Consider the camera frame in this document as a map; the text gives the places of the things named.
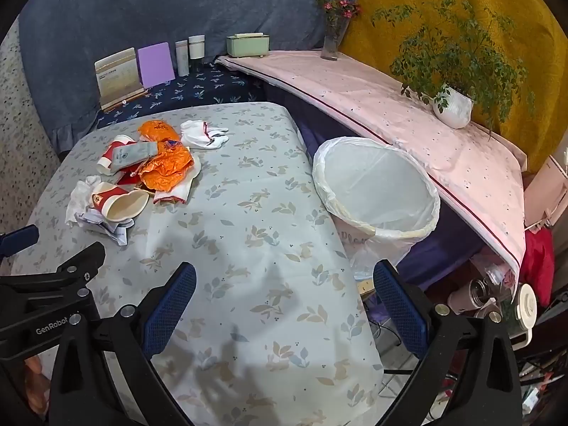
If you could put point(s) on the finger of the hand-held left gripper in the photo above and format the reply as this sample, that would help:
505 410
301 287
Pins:
17 237
66 275

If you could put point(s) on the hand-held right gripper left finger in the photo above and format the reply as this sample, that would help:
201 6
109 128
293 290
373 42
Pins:
171 310

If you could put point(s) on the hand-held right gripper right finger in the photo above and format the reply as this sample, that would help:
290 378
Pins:
399 310

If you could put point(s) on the bin with white liner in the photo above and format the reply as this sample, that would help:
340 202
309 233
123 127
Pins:
377 186

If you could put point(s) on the red and white paper cup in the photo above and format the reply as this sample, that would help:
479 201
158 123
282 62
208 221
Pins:
111 148

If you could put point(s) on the white tissue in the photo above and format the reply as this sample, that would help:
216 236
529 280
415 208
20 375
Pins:
202 135
80 199

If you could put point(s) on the person's left hand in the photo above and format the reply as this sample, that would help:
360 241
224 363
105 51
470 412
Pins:
35 381

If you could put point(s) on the pink thermos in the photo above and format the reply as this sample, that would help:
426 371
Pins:
470 296

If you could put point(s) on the purple cloth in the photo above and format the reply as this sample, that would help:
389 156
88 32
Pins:
443 239

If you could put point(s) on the crushed red white paper cup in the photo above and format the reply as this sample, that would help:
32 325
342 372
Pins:
120 202

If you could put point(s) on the red cardboard box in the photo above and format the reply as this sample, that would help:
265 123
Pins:
128 179

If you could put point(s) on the white red-edged wrapper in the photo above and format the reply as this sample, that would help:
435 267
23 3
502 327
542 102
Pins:
177 194

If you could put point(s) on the white lidded jar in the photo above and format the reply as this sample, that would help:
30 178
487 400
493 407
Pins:
526 304

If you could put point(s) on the grey foil packet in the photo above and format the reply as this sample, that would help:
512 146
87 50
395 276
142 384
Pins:
133 155

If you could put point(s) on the large orange plastic bag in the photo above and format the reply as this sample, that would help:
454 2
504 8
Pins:
171 166

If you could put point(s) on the red cloth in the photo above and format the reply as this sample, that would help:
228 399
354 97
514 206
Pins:
537 257

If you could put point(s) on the small orange plastic bag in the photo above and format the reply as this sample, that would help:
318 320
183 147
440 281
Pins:
155 131

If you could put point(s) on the open cream book-style box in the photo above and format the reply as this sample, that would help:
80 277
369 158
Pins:
117 77

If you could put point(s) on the green plant in white pot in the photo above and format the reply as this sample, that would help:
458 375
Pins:
452 106

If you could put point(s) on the purple notebook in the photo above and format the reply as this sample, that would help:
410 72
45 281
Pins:
155 64

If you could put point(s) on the pink sheet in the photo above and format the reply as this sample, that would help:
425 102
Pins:
355 93

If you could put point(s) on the navy palm print cloth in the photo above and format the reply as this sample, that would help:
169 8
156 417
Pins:
213 84

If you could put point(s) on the slim white bottle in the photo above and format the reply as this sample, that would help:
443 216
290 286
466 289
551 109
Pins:
182 57

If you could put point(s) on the white bottle with dark base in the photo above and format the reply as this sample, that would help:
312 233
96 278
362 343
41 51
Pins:
196 53

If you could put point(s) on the pale green box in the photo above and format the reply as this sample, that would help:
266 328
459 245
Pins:
246 46

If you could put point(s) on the glass vase with pink flowers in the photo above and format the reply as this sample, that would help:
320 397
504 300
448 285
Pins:
333 42

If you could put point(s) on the blue-grey cloth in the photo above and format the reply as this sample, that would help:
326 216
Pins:
177 4

